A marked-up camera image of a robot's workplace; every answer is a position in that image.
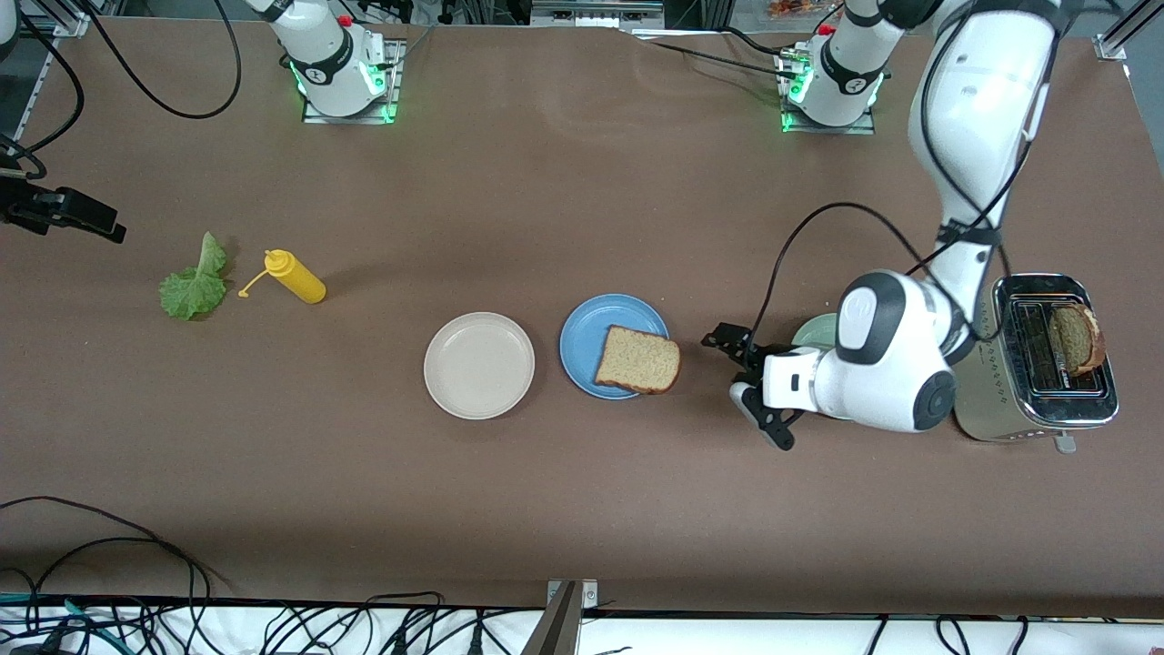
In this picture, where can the brown bread slice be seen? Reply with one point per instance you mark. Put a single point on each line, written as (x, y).
(1078, 338)
(637, 361)

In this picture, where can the beige round plate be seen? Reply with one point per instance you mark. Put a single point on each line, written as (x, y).
(479, 366)

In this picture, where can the yellow mustard squeeze bottle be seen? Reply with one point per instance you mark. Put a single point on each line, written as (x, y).
(298, 280)

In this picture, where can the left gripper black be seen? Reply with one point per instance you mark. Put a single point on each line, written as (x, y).
(733, 340)

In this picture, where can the aluminium profile post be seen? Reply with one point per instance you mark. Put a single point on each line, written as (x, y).
(559, 628)

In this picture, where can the orange packet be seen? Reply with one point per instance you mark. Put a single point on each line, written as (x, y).
(800, 9)

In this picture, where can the green lettuce leaf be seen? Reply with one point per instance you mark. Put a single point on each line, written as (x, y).
(193, 287)

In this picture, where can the aluminium frame profile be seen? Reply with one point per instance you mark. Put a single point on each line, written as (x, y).
(1114, 45)
(59, 18)

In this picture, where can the green round plate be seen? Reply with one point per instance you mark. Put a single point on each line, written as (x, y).
(814, 332)

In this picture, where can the beige chrome toaster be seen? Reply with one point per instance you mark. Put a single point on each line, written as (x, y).
(991, 400)

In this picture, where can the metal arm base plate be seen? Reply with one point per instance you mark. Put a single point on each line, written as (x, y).
(862, 128)
(396, 73)

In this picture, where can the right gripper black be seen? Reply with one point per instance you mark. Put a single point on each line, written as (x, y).
(43, 208)

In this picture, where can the blue round plate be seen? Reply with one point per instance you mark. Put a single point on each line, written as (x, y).
(587, 337)

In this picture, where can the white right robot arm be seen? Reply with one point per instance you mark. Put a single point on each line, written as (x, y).
(327, 64)

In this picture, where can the grey metal box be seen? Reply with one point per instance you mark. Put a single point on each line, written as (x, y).
(591, 11)

